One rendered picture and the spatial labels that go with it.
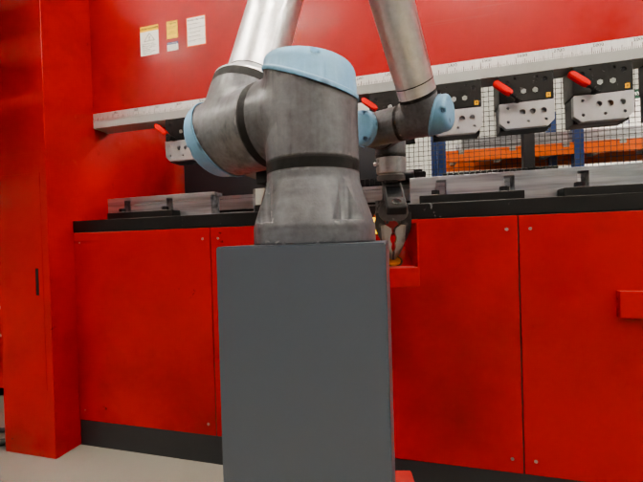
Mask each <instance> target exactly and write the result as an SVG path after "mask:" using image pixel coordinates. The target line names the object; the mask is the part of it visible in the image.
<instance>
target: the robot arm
mask: <svg viewBox="0 0 643 482"><path fill-rule="evenodd" d="M368 1H369V5H370V7H371V10H372V14H373V17H374V20H375V24H376V27H377V30H378V34H379V36H380V39H381V42H382V46H383V49H384V52H385V56H386V59H387V62H388V67H389V70H390V73H391V77H392V80H393V83H394V87H395V90H396V93H397V97H398V99H399V103H400V105H397V106H394V107H390V108H387V109H383V110H380V111H376V112H371V111H369V110H359V111H358V101H359V95H358V94H357V84H356V74H355V70H354V68H353V66H352V65H351V64H350V62H349V61H348V60H346V59H345V58H344V57H342V56H341V55H338V54H336V53H334V52H331V51H328V50H326V49H322V48H317V47H310V46H292V43H293V39H294V35H295V31H296V27H297V25H298V21H299V14H300V10H301V6H302V2H303V0H248V1H247V4H246V8H245V10H244V13H243V17H242V20H241V23H240V26H239V30H238V33H237V36H236V40H235V42H234V45H233V51H232V54H231V57H230V61H229V64H226V65H223V66H221V67H219V68H218V69H217V70H216V71H215V73H214V74H213V77H212V80H211V85H210V88H209V91H208V94H207V97H206V99H205V100H204V102H199V103H197V104H195V105H194V106H193V107H192V108H191V109H190V110H189V111H188V113H187V115H186V117H185V121H184V137H185V141H186V144H187V147H188V148H189V150H190V152H191V156H192V157H193V159H194V160H195V161H196V162H197V163H198V164H199V165H200V166H202V167H203V168H204V169H205V170H207V171H208V172H209V173H211V174H213V175H216V176H220V177H232V176H233V177H242V176H245V175H246V174H250V173H255V172H259V171H264V170H266V173H267V183H266V187H265V190H264V194H263V197H262V201H261V204H260V208H259V211H258V215H257V217H256V220H255V227H254V242H255V245H294V244H327V243H354V242H373V241H376V234H375V230H376V232H377V234H378V236H379V238H380V240H387V241H388V245H389V258H390V259H391V260H395V259H396V258H397V256H398V255H399V254H400V252H401V250H402V249H403V247H404V245H405V242H406V240H407V238H408V236H409V233H410V229H411V218H410V215H411V212H408V205H409V204H407V202H406V198H405V194H404V191H403V188H402V184H401V183H398V181H404V180H406V175H405V173H406V172H407V157H406V141H407V140H412V139H418V138H423V137H428V136H429V137H431V136H433V135H437V134H441V133H444V132H448V131H449V130H451V129H452V127H453V125H454V123H455V107H454V103H453V101H452V98H451V97H450V96H449V95H448V94H437V91H436V86H435V82H434V78H433V74H432V67H431V63H430V60H429V56H428V52H427V48H426V43H425V39H424V35H423V32H422V28H421V24H420V20H419V16H418V12H417V8H416V5H415V0H368ZM359 146H361V147H370V148H375V156H376V163H373V165H374V166H377V167H376V174H377V175H379V176H377V182H382V195H383V198H382V200H380V201H375V221H374V220H373V218H372V215H371V212H370V209H369V206H368V203H367V201H366V197H365V194H364V191H363V188H362V185H361V182H360V169H359ZM385 221H386V224H388V222H389V221H396V222H397V223H398V226H397V227H395V228H394V234H395V237H396V239H395V242H394V246H395V248H394V251H392V249H391V245H392V243H391V241H390V236H391V234H392V232H391V228H390V227H388V226H386V224H385Z"/></svg>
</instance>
